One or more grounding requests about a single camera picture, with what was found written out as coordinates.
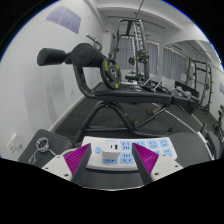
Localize black upright panel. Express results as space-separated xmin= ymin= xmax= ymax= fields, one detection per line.
xmin=175 ymin=80 xmax=200 ymax=98

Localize white wall outlet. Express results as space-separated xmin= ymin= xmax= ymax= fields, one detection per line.
xmin=10 ymin=132 xmax=22 ymax=148
xmin=6 ymin=139 xmax=17 ymax=154

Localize black adjustable weight bench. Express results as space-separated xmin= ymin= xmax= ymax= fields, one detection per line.
xmin=36 ymin=32 xmax=203 ymax=145

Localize large purple wall poster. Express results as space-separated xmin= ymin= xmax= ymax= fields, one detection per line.
xmin=44 ymin=3 xmax=83 ymax=35

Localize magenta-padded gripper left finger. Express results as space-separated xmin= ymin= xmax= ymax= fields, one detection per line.
xmin=40 ymin=142 xmax=93 ymax=184

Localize black power rack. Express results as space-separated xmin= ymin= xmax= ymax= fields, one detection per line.
xmin=187 ymin=58 xmax=213 ymax=114

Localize small black yellow weight plate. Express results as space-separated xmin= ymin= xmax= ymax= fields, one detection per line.
xmin=135 ymin=49 xmax=150 ymax=64

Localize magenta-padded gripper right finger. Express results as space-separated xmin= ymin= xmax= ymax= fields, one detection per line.
xmin=130 ymin=142 xmax=185 ymax=186

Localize black padded flat bench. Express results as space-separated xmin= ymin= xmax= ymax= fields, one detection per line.
xmin=18 ymin=129 xmax=223 ymax=189

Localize chrome dumbbells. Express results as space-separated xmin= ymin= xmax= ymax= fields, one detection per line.
xmin=168 ymin=85 xmax=198 ymax=101

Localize black exercise machine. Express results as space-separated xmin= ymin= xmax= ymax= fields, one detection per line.
xmin=213 ymin=104 xmax=224 ymax=134

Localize grey cable machine frame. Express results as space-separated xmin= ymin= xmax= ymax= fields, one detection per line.
xmin=111 ymin=18 xmax=152 ymax=91

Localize grey window curtain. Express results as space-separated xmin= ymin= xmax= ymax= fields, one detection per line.
xmin=162 ymin=46 xmax=188 ymax=81
xmin=116 ymin=36 xmax=159 ymax=76

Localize white power strip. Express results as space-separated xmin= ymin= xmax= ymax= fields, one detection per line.
xmin=79 ymin=135 xmax=177 ymax=172

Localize large black yellow weight plate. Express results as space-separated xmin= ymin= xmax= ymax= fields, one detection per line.
xmin=100 ymin=57 xmax=122 ymax=90

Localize grey triangle cable handle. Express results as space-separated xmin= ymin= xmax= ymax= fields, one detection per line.
xmin=141 ymin=79 xmax=169 ymax=95

